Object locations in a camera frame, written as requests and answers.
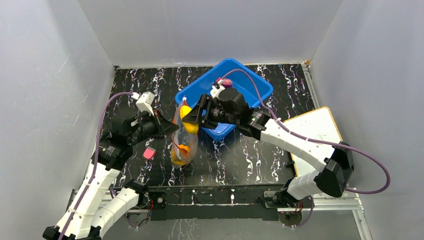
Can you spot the orange bell pepper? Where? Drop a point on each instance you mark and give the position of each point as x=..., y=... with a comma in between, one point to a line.
x=180, y=155

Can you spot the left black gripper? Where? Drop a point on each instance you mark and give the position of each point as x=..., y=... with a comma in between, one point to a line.
x=163, y=127

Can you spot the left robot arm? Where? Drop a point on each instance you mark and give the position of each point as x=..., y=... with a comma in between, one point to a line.
x=85, y=219

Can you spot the yellow mango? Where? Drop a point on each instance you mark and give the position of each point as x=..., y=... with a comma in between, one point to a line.
x=189, y=126

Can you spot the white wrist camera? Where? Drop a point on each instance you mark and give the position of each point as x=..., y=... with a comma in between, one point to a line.
x=217, y=87
x=144, y=102

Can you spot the clear zip top bag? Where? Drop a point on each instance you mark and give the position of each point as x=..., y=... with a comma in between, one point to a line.
x=181, y=137

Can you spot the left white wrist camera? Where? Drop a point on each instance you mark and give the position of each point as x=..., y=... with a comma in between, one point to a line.
x=144, y=102

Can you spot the white board wooden frame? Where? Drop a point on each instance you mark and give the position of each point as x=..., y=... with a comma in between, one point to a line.
x=317, y=124

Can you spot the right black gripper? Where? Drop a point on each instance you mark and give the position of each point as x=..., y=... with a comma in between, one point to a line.
x=203, y=108

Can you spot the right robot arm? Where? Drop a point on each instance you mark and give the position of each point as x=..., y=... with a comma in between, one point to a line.
x=333, y=163

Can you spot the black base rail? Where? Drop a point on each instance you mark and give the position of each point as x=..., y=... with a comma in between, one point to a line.
x=269, y=202

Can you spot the pink eraser block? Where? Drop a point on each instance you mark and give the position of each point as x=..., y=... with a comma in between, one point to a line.
x=149, y=153

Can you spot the purple onion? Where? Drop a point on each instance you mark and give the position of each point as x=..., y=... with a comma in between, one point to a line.
x=226, y=83

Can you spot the blue plastic bin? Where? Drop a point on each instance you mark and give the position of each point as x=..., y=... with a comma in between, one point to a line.
x=253, y=87

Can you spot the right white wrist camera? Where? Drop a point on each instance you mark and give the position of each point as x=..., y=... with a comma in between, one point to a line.
x=217, y=87

